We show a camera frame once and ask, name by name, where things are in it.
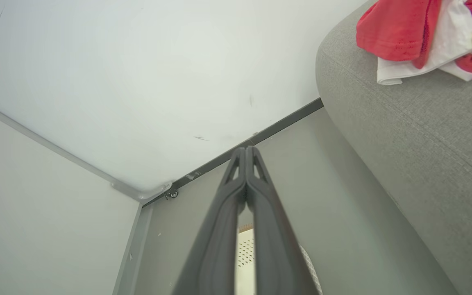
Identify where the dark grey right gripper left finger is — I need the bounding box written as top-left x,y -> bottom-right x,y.
172,147 -> 247,295

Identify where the grey metal panel frame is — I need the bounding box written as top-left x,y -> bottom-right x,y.
0,96 -> 174,295

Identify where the red and white garment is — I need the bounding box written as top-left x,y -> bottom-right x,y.
356,0 -> 472,86

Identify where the cream perforated laundry basket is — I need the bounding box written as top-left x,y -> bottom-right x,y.
236,223 -> 323,295

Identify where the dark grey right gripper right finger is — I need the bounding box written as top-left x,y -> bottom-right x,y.
246,147 -> 320,295

